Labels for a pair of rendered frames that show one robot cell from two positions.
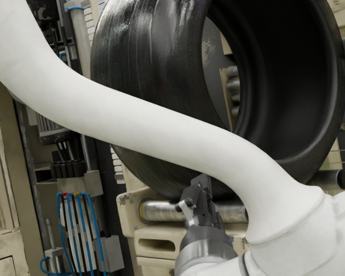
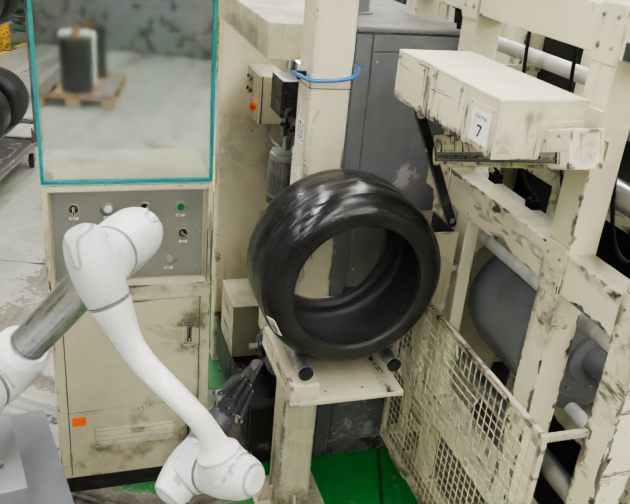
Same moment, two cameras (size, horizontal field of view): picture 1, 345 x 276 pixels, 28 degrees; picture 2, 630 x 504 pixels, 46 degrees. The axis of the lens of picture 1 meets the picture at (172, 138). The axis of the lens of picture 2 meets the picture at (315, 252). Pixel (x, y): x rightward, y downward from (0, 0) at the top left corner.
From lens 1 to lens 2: 134 cm
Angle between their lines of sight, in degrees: 29
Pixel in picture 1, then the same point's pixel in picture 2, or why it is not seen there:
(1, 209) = (204, 263)
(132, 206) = not seen: hidden behind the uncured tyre
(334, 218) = (226, 472)
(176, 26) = (284, 261)
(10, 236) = (201, 284)
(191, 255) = not seen: hidden behind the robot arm
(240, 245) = (289, 388)
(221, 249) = not seen: hidden behind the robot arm
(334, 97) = (409, 312)
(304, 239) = (210, 473)
